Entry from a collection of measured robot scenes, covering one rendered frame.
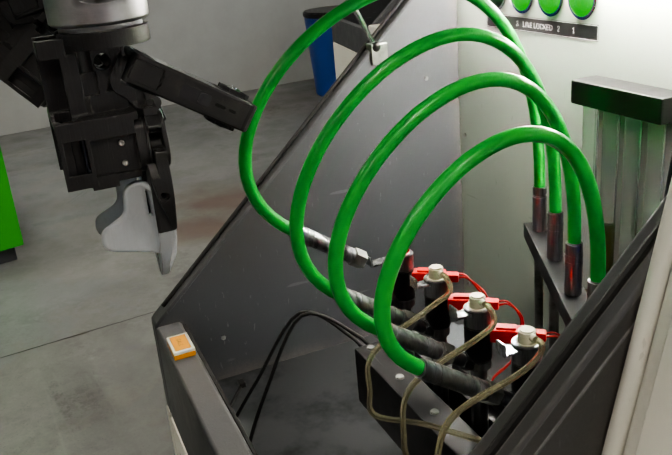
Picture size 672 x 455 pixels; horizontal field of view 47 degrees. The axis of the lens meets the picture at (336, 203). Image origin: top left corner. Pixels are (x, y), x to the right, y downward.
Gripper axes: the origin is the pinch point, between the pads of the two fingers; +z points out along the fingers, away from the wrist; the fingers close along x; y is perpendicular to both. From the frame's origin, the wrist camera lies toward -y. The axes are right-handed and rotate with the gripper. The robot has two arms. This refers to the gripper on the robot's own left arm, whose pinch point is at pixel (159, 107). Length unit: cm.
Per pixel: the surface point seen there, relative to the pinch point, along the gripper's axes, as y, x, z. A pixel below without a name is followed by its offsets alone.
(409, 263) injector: -3.6, -4.4, 33.1
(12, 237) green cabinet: 101, -328, -30
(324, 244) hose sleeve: 0.7, -2.0, 23.0
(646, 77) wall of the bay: -37, 1, 40
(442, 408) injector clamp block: 6.9, 3.2, 43.8
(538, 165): -23.2, -7.3, 39.5
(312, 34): -15.5, 2.8, 7.4
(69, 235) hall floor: 89, -359, -10
